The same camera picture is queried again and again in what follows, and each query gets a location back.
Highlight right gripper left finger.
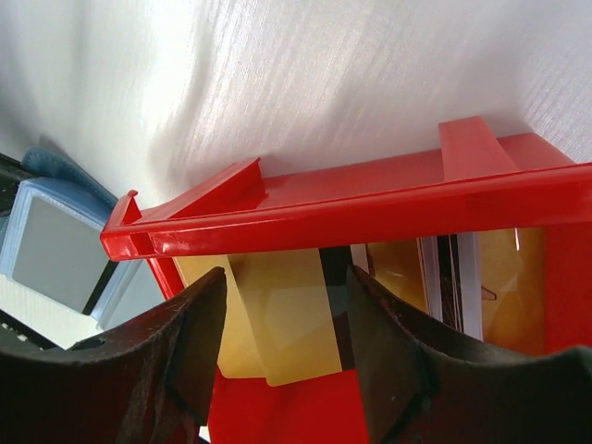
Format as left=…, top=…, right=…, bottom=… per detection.
left=1, top=267, right=227, bottom=443

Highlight red plastic bin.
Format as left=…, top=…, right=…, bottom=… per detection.
left=101, top=117, right=591, bottom=443

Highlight blue leather card holder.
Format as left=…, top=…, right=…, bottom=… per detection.
left=1, top=146, right=164, bottom=330

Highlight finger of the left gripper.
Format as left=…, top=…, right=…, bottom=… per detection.
left=0, top=154, right=38, bottom=217

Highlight gold magnetic stripe card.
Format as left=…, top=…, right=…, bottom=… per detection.
left=175, top=249, right=351, bottom=387

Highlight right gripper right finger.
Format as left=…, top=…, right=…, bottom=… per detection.
left=347, top=267, right=591, bottom=443

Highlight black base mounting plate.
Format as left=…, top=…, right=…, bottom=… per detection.
left=1, top=311, right=58, bottom=351

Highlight gold VIP credit card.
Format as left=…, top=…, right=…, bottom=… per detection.
left=479, top=228, right=545, bottom=355

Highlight black credit card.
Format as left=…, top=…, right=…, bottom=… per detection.
left=9, top=196, right=117, bottom=315

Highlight stack of credit cards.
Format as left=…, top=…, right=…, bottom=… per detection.
left=367, top=233, right=483, bottom=339

